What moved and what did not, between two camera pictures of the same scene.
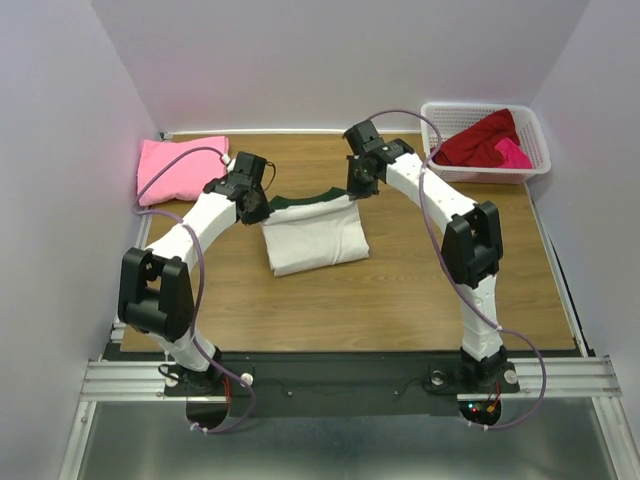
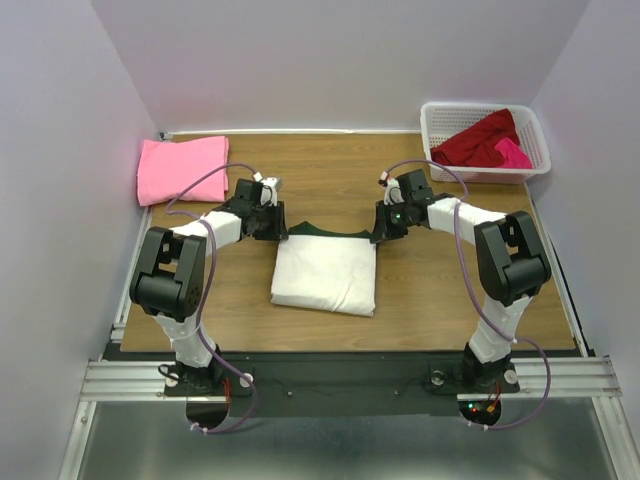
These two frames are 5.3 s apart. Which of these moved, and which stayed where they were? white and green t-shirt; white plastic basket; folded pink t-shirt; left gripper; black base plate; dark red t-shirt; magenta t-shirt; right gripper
Moved: right gripper; white and green t-shirt; left gripper
Stayed: magenta t-shirt; dark red t-shirt; black base plate; folded pink t-shirt; white plastic basket
